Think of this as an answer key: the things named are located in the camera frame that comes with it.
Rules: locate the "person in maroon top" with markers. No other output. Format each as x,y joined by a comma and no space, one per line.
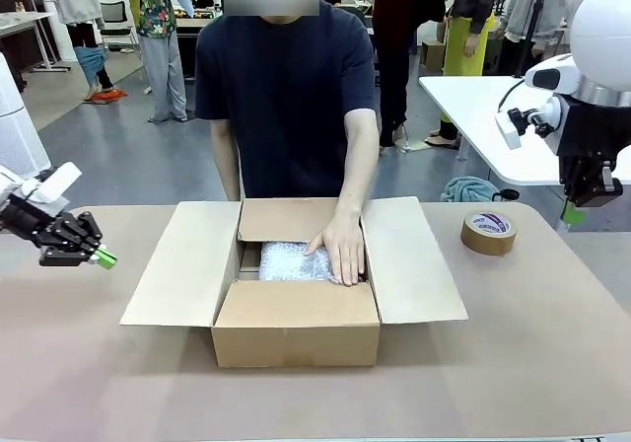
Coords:
399,42

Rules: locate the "person's left hand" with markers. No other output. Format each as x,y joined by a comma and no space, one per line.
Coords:
345,249

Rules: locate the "white cylindrical air purifier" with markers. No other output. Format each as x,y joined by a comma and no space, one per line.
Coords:
20,116

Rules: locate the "white rounded table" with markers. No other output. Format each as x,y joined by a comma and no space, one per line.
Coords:
468,116

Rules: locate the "mannequin in floral shirt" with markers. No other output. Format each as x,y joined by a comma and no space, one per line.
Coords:
158,42

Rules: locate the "table with pink legs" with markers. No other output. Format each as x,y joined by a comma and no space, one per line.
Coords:
24,18

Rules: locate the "teal towel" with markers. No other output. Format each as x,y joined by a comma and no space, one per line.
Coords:
468,189

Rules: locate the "person in navy t-shirt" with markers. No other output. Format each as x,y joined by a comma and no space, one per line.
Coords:
286,92

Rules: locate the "figure in yellow apron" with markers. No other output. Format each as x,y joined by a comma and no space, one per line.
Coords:
468,42

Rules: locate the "mesh back office chair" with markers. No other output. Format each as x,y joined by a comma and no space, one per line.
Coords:
116,18

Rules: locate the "small background cardboard box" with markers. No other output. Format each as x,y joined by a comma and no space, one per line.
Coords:
433,54

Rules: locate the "brown cardboard box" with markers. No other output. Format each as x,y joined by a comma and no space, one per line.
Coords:
296,328

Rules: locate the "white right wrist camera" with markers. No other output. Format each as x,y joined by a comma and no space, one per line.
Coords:
517,126

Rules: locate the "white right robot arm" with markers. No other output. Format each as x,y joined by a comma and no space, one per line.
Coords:
601,27

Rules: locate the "black tripod stand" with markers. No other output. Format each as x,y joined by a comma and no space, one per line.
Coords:
535,22

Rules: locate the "person in grey hoodie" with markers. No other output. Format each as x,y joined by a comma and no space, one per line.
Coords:
532,3

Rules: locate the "brown packing tape roll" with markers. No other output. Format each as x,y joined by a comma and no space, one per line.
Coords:
488,242

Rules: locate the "black desk with wooden top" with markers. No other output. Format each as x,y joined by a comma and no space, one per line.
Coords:
189,47

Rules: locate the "bubble wrap bundle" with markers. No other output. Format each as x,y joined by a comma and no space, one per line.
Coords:
286,264

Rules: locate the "person's right forearm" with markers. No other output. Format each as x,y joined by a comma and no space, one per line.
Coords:
229,175

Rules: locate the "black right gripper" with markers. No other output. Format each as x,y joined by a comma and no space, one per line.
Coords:
589,126

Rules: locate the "black flask lid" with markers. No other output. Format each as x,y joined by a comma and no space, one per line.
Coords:
508,195

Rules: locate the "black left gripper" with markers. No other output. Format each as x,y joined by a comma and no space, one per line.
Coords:
29,220

